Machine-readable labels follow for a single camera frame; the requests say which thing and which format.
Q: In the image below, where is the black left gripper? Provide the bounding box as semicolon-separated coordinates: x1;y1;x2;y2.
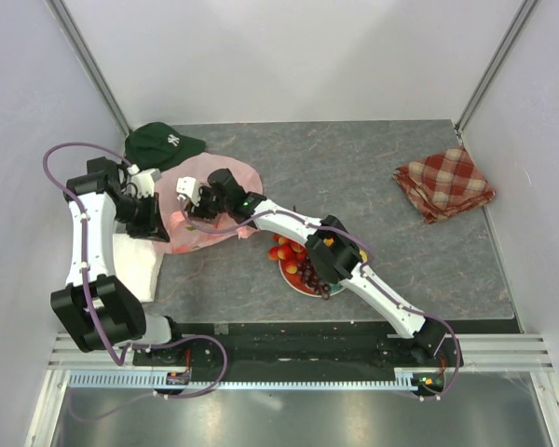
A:
113;193;170;244

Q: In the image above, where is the pink plastic bag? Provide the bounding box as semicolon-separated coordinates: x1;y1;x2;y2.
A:
153;153;264;254

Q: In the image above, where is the red fake cherry bunch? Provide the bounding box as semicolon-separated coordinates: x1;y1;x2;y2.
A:
267;234;307;275

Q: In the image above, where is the dark red fake grape bunch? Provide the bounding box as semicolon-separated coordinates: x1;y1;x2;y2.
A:
296;256;331;301

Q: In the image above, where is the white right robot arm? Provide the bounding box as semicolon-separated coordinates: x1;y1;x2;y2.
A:
176;169;447;367

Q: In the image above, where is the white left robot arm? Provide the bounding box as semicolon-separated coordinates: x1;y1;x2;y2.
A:
50;157;186;366

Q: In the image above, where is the white folded towel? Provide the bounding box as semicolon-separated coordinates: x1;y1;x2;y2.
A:
113;234;164;303

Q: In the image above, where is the dark green baseball cap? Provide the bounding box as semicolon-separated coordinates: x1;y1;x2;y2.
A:
125;122;206;171

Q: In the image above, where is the red and teal floral plate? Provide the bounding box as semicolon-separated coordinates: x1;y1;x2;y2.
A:
279;267;345;298

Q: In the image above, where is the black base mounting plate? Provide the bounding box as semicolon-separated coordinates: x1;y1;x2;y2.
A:
133;321;462;382

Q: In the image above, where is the red plaid folded cloth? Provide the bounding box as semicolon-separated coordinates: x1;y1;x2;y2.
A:
392;146;496;224

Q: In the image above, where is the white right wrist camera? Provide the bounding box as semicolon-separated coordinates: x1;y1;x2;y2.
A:
176;177;203;206

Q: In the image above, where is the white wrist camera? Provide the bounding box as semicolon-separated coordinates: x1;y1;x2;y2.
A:
127;164;162;198
176;177;203;206

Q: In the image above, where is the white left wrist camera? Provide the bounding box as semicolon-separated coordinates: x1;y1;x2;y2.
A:
127;164;162;198

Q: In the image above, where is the left aluminium corner post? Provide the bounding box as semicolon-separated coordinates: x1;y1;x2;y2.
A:
46;0;131;135

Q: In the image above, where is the aluminium corner post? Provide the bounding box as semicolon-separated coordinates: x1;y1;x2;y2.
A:
46;0;131;135
454;0;539;142

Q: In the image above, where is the aluminium frame rail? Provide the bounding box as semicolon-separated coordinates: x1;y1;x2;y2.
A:
48;333;553;372

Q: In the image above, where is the right aluminium corner post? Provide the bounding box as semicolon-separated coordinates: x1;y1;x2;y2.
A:
454;0;539;142

